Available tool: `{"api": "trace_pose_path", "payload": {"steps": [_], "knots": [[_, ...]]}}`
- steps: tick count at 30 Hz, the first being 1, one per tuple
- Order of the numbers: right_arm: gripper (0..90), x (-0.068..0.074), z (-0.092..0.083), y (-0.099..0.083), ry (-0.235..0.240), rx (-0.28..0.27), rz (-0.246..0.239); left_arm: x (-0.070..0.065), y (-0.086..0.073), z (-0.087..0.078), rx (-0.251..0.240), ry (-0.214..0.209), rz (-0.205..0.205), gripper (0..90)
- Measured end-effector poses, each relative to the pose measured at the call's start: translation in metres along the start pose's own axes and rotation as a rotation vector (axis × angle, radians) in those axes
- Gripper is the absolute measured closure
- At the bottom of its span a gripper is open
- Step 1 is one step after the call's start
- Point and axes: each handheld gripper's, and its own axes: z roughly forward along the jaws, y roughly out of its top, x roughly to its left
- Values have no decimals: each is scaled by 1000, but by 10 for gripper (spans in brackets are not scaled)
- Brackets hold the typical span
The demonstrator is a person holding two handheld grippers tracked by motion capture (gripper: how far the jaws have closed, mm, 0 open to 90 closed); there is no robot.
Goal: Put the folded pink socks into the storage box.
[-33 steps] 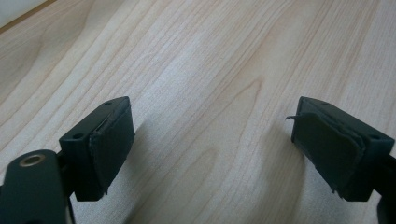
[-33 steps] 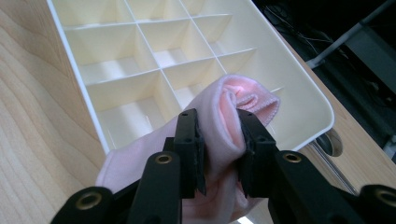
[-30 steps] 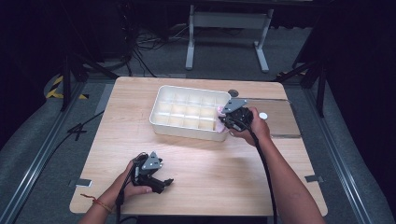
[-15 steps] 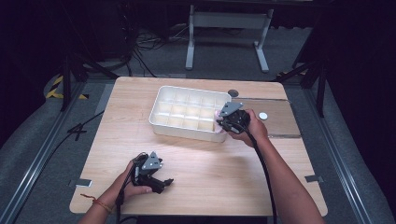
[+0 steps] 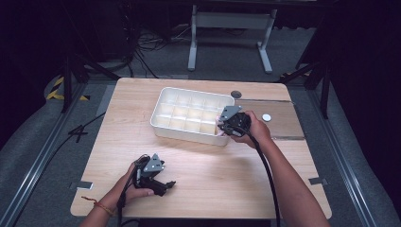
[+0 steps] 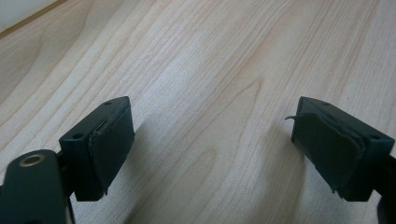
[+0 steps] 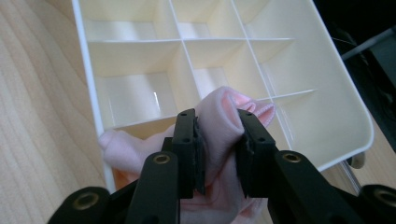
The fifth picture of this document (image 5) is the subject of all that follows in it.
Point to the white compartment storage box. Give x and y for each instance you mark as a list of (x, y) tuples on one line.
[(189, 113)]

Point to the grey metal floor rail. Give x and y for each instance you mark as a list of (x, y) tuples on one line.
[(38, 164), (343, 164)]

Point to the person's right hand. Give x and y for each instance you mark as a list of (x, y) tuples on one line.
[(260, 132)]

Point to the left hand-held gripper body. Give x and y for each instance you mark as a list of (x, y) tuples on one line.
[(151, 167)]

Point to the yellow black hazard tape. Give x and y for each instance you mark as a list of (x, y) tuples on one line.
[(56, 93)]

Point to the grey tape piece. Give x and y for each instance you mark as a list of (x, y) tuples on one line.
[(317, 181)]

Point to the black tape cross mark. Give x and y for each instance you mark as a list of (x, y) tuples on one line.
[(78, 132)]

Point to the small white round cap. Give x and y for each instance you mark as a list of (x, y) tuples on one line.
[(266, 117)]

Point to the black tripod stand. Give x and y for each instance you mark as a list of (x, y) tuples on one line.
[(324, 93), (66, 83)]

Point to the grey round table grommet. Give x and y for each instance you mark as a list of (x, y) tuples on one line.
[(235, 94)]

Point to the person's left hand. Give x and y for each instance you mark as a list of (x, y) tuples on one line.
[(124, 190)]

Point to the white metal stand frame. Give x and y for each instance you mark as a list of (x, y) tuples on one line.
[(231, 20)]

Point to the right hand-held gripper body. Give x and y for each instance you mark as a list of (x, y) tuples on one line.
[(238, 121)]

